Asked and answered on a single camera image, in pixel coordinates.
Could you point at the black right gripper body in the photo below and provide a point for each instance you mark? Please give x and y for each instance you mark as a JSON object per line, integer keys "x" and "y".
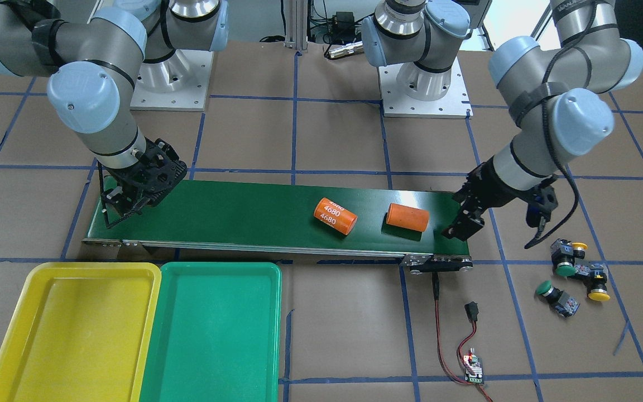
{"x": 122, "y": 185}

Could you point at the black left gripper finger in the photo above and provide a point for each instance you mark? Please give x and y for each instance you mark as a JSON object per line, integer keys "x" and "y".
{"x": 536, "y": 215}
{"x": 467, "y": 223}

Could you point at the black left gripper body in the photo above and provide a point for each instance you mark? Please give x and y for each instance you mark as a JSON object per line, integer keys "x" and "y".
{"x": 495, "y": 182}

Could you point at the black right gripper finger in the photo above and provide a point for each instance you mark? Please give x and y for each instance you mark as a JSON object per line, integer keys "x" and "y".
{"x": 114, "y": 212}
{"x": 138, "y": 200}

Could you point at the plain orange cylinder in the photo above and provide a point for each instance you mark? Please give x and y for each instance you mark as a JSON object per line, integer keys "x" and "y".
{"x": 414, "y": 219}

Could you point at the green push button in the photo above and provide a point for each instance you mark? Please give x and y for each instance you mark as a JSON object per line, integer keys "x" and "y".
{"x": 563, "y": 257}
{"x": 561, "y": 302}

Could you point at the yellow push button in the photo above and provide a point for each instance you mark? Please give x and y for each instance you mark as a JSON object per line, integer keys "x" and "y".
{"x": 578, "y": 249}
{"x": 594, "y": 277}

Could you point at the orange cylinder with 4680 print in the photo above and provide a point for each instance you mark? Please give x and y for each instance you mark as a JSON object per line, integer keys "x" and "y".
{"x": 335, "y": 216}

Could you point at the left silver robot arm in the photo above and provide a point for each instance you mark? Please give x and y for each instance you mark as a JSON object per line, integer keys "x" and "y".
{"x": 553, "y": 97}

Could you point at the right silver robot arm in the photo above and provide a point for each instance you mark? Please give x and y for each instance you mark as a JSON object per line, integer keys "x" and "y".
{"x": 95, "y": 67}

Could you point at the green conveyor belt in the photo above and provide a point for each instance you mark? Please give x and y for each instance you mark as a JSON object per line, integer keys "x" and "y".
{"x": 222, "y": 215}

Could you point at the yellow plastic tray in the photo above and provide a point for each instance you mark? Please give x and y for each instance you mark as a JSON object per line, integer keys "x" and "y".
{"x": 80, "y": 332}

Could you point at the small motor controller board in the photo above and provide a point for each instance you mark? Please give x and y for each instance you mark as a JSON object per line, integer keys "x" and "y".
{"x": 473, "y": 368}

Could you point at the green plastic tray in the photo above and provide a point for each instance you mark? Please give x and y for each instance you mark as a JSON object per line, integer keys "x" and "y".
{"x": 215, "y": 335}

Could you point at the black power adapter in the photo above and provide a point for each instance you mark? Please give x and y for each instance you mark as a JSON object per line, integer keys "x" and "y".
{"x": 342, "y": 22}

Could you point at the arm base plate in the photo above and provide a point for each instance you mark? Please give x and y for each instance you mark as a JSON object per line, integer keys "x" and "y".
{"x": 410, "y": 92}
{"x": 180, "y": 83}

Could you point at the aluminium frame post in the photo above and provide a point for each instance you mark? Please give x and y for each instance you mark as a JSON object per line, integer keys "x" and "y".
{"x": 295, "y": 24}

